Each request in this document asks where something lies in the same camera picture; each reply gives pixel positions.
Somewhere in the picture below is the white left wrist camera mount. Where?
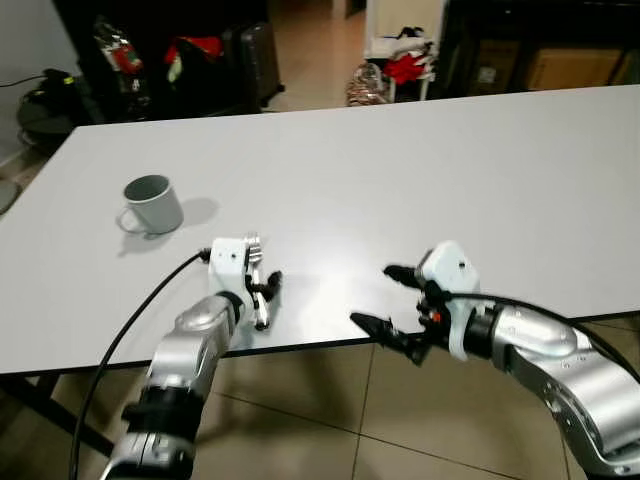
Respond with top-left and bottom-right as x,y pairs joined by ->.
207,236 -> 264,303

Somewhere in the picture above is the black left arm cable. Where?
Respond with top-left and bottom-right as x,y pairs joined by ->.
68,248 -> 213,480

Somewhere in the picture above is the silver metal fork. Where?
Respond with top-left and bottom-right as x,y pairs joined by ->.
244,233 -> 271,332

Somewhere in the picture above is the crumpled red cloth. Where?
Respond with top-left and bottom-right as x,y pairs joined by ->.
384,52 -> 434,87

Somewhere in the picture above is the wide brown cardboard box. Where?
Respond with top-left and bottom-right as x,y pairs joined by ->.
526,47 -> 627,92

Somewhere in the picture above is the grey ceramic mug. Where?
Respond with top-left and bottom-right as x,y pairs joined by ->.
117,175 -> 185,237

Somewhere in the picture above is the black table leg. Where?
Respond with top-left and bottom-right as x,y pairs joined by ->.
0,374 -> 113,458

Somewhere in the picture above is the brown patterned bag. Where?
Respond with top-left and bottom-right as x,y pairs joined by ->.
346,62 -> 392,107

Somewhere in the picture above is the white rack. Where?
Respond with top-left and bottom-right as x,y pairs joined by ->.
364,25 -> 442,104

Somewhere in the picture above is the black cabinet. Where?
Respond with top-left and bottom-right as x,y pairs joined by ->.
54,0 -> 272,124

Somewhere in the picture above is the dark sideboard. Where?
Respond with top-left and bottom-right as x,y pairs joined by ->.
439,0 -> 640,99

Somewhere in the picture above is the black backpack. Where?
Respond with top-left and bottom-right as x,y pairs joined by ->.
19,68 -> 82,132

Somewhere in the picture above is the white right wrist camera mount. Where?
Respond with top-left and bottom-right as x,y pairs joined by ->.
418,240 -> 485,359

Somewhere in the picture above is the red cloth with green tag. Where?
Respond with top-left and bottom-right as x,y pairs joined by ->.
164,37 -> 224,82

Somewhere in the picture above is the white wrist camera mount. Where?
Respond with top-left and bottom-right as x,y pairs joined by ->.
418,240 -> 485,359
207,236 -> 264,303

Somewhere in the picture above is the dark hard-shell suitcase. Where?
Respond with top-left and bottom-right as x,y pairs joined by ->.
234,22 -> 285,110

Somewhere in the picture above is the red and white hanging bag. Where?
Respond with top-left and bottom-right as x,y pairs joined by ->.
94,18 -> 142,77

